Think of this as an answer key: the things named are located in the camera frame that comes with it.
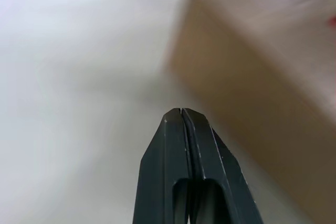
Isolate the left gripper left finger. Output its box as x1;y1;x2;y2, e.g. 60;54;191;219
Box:
132;108;194;224

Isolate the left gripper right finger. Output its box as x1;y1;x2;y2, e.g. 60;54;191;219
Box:
182;108;264;224

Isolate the brown cardboard box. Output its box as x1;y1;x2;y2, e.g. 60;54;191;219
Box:
167;0;336;224

